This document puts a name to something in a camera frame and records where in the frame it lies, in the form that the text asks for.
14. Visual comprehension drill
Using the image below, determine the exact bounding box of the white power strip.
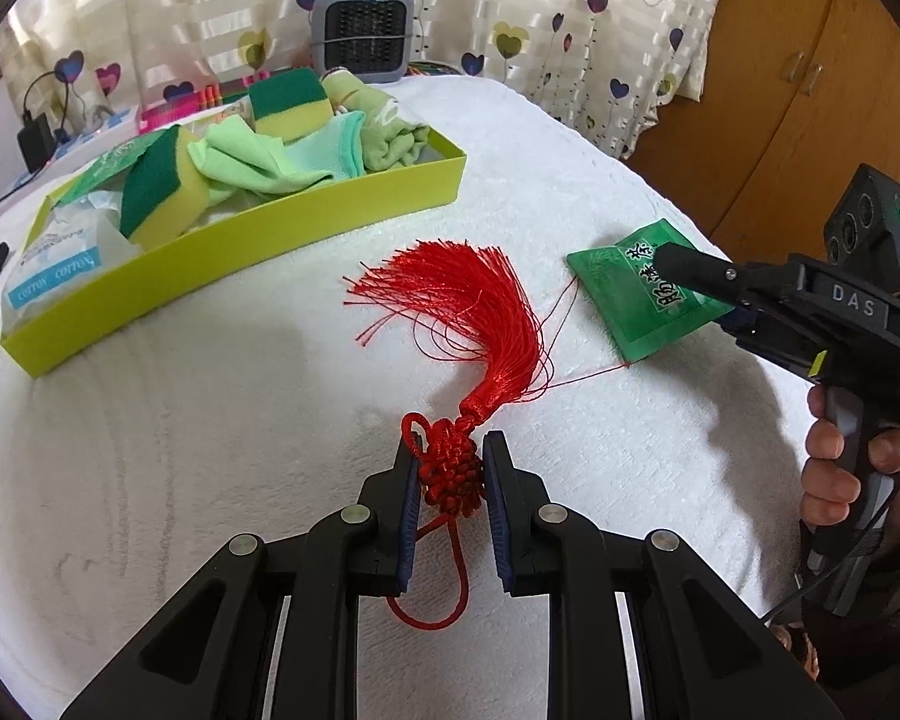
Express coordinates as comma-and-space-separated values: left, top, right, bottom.
15, 109, 140, 173

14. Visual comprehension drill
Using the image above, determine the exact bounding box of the light green cloth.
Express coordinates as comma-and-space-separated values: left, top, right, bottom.
187, 120, 293, 203

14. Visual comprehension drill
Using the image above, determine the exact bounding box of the light green sock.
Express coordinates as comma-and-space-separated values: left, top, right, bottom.
270, 111, 367, 192

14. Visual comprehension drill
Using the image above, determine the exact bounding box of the plaid cloth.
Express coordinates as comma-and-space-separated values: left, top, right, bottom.
139, 60, 458, 128

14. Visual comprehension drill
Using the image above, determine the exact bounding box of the small green tea packet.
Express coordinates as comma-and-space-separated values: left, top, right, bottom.
60, 136, 166, 203

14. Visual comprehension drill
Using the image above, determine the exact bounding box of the grey desk heater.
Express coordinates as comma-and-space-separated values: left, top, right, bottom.
310, 0, 415, 85

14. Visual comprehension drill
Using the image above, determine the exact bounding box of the red knot tassel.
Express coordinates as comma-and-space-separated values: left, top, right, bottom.
343, 240, 631, 631

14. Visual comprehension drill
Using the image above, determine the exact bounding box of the lime green cardboard box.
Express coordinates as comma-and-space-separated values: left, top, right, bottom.
0, 101, 468, 377

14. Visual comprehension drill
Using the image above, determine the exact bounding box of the black power adapter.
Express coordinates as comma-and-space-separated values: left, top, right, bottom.
16, 112, 55, 166

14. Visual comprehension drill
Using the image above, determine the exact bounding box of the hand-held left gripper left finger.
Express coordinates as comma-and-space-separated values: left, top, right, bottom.
58, 431, 422, 720

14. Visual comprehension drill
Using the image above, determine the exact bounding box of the yellow green sponge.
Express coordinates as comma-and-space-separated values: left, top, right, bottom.
120, 127, 211, 250
249, 69, 332, 142

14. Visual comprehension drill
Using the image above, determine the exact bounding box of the white cotton pad packet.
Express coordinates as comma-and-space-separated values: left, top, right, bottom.
4, 202, 140, 331

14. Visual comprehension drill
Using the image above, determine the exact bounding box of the large green tea packet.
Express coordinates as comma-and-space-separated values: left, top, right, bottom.
566, 219, 732, 362

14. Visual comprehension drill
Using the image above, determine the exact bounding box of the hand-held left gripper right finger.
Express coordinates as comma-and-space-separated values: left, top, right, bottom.
482, 431, 845, 720

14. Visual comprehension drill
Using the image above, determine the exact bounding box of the green towel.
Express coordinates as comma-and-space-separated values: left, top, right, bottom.
322, 69, 432, 172

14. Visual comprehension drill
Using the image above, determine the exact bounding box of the person's right hand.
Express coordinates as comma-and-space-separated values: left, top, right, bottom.
799, 388, 900, 530

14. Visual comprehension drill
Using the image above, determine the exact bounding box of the wooden wardrobe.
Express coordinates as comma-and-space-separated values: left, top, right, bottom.
630, 0, 900, 271

